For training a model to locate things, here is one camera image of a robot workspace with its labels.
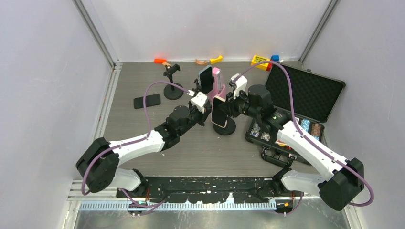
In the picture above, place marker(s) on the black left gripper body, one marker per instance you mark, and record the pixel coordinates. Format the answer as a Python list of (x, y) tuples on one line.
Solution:
[(195, 116)]

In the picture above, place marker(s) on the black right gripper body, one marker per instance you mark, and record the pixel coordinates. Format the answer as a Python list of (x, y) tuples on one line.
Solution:
[(240, 105)]

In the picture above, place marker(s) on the smartphone with cream case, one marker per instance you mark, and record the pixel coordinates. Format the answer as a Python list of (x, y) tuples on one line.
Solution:
[(218, 116)]

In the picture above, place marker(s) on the black phone stand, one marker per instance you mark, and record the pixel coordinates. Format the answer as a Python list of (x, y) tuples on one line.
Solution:
[(171, 91), (197, 91), (228, 130)]

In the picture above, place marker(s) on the smartphone with clear case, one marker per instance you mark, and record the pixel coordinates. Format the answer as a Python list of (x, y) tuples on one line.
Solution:
[(206, 79)]

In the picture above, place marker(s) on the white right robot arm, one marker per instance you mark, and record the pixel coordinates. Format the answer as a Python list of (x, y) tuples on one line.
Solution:
[(339, 180)]

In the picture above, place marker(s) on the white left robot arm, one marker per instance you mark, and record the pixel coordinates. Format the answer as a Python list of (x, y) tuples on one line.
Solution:
[(99, 165)]

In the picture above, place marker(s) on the pink wedge stand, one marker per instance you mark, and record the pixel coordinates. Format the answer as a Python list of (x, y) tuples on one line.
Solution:
[(219, 88)]

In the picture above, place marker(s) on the red toy brick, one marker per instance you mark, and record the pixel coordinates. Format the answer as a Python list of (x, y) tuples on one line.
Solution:
[(269, 66)]

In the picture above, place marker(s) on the black smartphone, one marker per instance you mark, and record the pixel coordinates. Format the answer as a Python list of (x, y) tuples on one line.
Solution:
[(150, 100)]

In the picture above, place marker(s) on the yellow toy brick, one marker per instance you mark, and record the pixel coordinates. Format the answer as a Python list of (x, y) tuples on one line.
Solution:
[(260, 62)]

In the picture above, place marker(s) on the yellow arch block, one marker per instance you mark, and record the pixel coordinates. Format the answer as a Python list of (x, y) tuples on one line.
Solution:
[(216, 60)]

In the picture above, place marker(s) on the tan arch block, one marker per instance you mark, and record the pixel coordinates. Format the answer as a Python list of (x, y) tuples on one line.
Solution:
[(201, 62)]

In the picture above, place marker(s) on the blue toy brick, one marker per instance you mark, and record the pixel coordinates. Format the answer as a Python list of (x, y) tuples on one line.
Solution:
[(275, 57)]

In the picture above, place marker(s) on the orange wooden block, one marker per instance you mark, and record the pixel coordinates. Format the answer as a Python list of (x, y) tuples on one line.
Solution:
[(159, 60)]

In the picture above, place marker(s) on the black foam-lined case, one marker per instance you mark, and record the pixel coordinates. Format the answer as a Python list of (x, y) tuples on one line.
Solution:
[(314, 97)]

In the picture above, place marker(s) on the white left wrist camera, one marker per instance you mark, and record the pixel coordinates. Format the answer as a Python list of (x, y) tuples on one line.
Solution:
[(200, 105)]

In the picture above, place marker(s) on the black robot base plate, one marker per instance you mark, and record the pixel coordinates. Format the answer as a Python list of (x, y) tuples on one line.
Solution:
[(208, 190)]

